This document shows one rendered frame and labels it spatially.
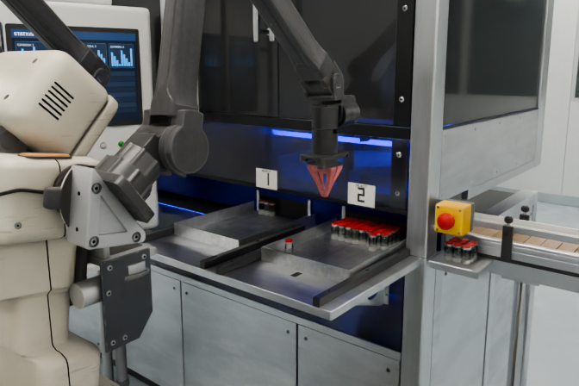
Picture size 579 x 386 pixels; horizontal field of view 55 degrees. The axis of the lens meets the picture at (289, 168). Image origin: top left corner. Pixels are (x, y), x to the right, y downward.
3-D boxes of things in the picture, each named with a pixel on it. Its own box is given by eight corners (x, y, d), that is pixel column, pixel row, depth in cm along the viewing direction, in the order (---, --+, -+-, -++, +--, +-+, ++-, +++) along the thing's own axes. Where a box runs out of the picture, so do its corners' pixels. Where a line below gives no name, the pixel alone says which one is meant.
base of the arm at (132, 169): (66, 172, 81) (116, 183, 74) (102, 135, 85) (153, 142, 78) (101, 211, 87) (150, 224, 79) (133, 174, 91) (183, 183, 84)
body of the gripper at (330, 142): (349, 158, 124) (350, 126, 123) (323, 166, 117) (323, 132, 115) (326, 156, 128) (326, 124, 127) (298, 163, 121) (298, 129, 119)
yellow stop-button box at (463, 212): (445, 225, 143) (447, 197, 141) (473, 230, 138) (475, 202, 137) (432, 232, 137) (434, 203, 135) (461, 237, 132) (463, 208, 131)
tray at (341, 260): (335, 229, 166) (335, 218, 166) (415, 246, 150) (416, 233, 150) (261, 259, 140) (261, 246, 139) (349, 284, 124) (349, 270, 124)
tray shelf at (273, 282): (242, 214, 191) (242, 208, 190) (433, 257, 148) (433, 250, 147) (123, 249, 154) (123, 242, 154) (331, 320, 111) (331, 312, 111)
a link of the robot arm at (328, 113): (306, 101, 119) (327, 102, 116) (325, 98, 124) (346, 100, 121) (306, 133, 121) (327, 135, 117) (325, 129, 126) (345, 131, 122)
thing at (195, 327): (191, 278, 360) (187, 144, 344) (520, 395, 233) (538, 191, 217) (42, 336, 284) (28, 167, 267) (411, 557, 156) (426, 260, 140)
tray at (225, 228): (253, 210, 187) (253, 201, 187) (315, 224, 171) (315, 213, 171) (174, 233, 161) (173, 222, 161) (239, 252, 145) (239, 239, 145)
